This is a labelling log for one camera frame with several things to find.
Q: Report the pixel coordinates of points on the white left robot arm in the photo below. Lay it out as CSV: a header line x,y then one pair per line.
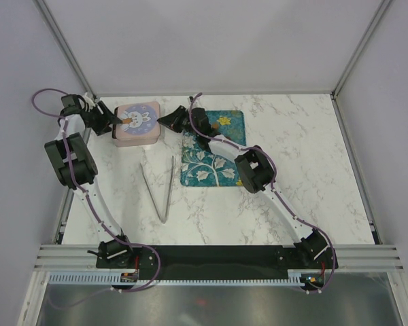
x,y
76,169

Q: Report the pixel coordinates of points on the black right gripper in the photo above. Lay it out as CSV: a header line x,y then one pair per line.
x,y
172,120

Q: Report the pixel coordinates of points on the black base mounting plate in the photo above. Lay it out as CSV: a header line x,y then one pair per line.
x,y
220,262

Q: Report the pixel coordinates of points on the teal floral tray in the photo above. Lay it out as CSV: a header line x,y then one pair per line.
x,y
203,169

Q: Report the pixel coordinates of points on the metal serving tongs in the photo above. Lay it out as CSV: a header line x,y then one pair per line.
x,y
159,188

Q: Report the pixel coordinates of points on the white slotted cable duct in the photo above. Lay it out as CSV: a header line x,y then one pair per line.
x,y
293,279

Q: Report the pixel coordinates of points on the pink box lid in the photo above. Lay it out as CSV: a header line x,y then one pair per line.
x,y
138,118

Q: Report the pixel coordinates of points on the pink chocolate box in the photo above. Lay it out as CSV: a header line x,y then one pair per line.
x,y
123,139

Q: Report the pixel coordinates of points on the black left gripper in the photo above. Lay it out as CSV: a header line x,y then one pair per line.
x,y
106,119

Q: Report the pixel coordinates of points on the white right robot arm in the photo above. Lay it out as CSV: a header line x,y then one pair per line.
x,y
258,174

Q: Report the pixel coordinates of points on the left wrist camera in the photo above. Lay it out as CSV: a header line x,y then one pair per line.
x,y
89,99

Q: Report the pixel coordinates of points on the aluminium frame rail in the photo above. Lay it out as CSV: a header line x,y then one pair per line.
x,y
55,30

